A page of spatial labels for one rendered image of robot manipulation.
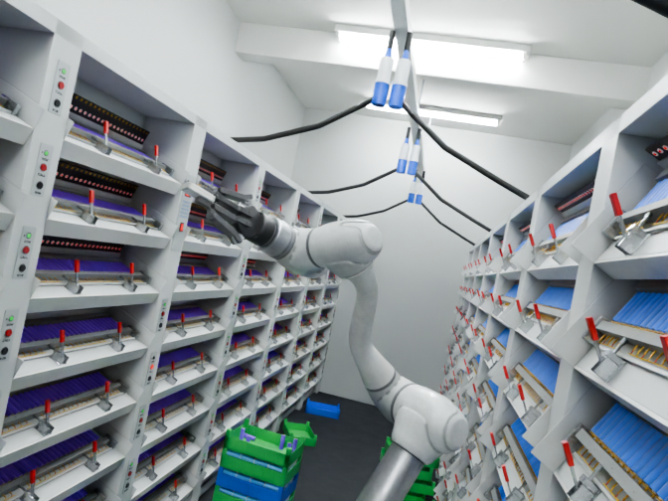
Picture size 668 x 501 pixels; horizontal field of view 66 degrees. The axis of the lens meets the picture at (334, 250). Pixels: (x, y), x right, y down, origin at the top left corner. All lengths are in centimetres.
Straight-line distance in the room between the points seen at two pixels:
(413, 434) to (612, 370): 69
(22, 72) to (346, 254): 85
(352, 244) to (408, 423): 54
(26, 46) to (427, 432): 134
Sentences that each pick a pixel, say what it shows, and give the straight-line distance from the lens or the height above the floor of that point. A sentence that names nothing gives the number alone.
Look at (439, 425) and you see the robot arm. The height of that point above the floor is 100.
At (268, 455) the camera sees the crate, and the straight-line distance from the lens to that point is 235.
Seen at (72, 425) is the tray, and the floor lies 73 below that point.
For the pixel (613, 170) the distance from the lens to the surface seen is 107.
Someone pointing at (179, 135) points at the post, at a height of 169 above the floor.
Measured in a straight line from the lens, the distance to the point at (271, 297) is 326.
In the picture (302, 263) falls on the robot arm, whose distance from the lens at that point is 127.
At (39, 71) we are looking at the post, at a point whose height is 165.
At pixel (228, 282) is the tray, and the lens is 260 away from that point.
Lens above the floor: 136
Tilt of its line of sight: 1 degrees up
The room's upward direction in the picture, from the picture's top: 11 degrees clockwise
